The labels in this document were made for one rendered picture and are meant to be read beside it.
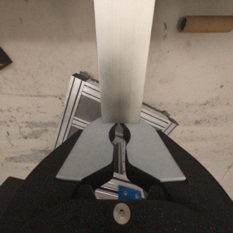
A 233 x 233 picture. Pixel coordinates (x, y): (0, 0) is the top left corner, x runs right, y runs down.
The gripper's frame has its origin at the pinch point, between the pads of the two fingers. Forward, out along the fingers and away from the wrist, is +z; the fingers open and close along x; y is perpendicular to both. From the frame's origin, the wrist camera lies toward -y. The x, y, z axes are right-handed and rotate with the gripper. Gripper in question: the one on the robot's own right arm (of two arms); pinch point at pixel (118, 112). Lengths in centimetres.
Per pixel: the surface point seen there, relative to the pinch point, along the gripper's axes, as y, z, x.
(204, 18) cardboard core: -23, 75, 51
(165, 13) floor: -27, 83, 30
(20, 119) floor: 53, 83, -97
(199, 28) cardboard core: -18, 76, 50
